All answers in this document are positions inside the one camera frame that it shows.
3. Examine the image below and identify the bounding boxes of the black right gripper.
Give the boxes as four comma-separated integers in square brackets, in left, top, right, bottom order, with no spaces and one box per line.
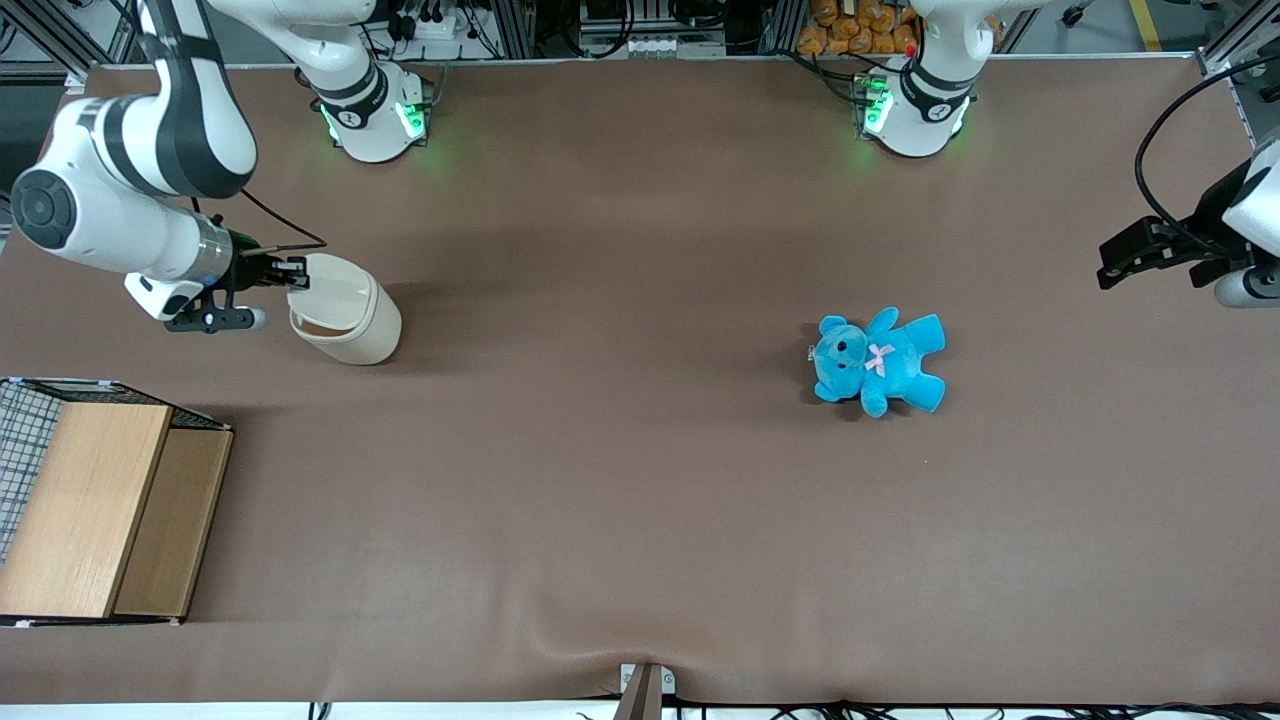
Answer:
[230,250,310,293]

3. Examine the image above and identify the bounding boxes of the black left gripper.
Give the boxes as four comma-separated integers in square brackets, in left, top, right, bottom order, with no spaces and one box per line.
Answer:
[1097,165,1253,292]

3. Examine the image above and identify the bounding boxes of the white lidded trash can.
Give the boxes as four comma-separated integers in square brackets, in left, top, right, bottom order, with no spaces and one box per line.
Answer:
[287,252,403,367]

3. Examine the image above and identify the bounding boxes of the white power strip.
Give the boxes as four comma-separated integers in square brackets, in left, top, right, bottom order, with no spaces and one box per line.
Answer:
[398,8,473,43]

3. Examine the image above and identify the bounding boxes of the blue teddy bear plush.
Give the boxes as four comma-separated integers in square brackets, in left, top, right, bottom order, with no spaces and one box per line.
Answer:
[808,307,947,419]

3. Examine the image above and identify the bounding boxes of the brown table mat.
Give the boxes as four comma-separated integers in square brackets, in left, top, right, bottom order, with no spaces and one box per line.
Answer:
[0,55,1280,707]

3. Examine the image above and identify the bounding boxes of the orange plush toy pile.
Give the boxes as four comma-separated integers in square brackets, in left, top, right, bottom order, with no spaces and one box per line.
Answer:
[797,0,919,58]

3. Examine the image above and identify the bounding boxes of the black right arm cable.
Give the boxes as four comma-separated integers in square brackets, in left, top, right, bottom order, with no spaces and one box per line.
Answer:
[238,188,328,253]

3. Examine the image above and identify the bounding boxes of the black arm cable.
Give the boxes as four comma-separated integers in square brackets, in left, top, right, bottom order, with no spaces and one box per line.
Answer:
[1135,55,1280,246]
[238,188,328,253]

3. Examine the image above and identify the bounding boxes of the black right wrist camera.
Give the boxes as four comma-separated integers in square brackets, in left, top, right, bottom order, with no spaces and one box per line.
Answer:
[164,307,267,335]

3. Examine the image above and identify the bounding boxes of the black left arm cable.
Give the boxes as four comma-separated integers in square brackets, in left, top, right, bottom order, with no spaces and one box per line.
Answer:
[1135,55,1280,246]

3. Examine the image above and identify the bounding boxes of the aluminium frame post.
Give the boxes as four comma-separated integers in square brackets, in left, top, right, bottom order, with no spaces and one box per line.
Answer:
[0,0,136,83]
[1198,0,1280,79]

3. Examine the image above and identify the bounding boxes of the wooden two-tier wire shelf rack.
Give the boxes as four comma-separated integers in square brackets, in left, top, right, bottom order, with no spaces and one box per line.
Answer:
[0,377,235,628]

